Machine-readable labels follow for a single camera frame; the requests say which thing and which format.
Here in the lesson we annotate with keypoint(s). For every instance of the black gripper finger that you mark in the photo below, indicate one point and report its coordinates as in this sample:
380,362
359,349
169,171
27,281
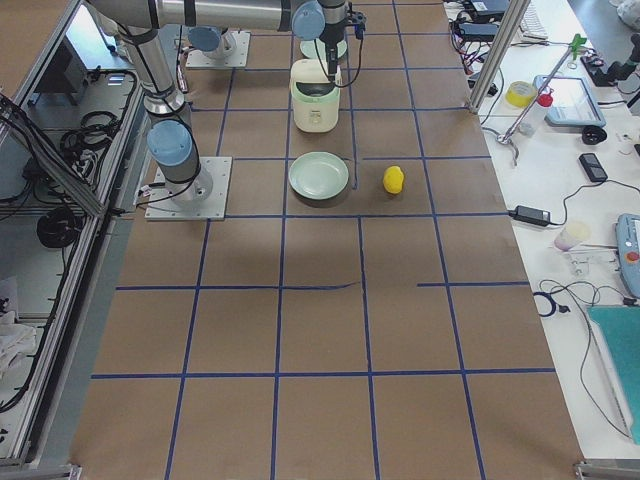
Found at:
334,61
329,61

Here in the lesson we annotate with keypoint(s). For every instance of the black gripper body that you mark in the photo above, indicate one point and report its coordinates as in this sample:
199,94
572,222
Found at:
330,35

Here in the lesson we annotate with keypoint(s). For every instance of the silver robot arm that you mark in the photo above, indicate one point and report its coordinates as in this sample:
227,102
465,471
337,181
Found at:
170,139
213,42

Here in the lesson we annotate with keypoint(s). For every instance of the green plate near arm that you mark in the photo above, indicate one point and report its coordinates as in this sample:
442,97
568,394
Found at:
318,175
314,48

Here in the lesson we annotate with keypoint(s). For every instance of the black laptop power brick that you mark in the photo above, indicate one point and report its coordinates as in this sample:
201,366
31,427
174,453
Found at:
474,32

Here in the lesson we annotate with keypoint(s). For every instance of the yellow lemon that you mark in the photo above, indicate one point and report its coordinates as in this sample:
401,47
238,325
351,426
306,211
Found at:
393,180

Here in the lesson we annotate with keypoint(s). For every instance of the yellow tape roll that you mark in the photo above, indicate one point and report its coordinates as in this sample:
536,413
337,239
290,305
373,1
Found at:
520,94

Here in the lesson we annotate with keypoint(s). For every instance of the metal rod with hook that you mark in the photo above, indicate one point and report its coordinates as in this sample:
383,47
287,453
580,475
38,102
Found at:
577,45

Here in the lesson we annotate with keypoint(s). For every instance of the red capped clear bottle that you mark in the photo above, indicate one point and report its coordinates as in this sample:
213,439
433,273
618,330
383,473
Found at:
536,115

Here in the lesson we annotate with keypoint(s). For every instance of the blue teach pendant tablet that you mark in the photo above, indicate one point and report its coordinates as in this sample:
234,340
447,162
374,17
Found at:
574,104

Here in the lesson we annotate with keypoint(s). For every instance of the black power adapter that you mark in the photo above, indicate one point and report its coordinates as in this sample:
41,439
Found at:
530,215

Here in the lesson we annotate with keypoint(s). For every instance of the black round cap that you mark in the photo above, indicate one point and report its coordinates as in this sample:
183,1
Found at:
592,135

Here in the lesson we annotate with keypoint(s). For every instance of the black mobile phone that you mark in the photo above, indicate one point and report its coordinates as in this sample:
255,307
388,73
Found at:
593,168

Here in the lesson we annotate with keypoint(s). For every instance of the white crumpled cloth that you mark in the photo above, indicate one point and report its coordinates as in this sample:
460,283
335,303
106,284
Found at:
17,340

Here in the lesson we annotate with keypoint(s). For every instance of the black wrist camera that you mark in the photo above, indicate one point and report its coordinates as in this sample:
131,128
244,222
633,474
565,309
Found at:
357,20

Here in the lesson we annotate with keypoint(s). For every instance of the white rice cooker orange handle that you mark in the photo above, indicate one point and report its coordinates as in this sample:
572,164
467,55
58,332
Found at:
315,99

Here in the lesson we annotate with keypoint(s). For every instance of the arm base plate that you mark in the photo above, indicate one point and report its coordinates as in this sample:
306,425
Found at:
197,60
205,199

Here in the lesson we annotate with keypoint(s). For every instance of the aluminium frame post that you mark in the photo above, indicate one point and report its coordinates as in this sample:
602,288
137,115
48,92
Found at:
508,27

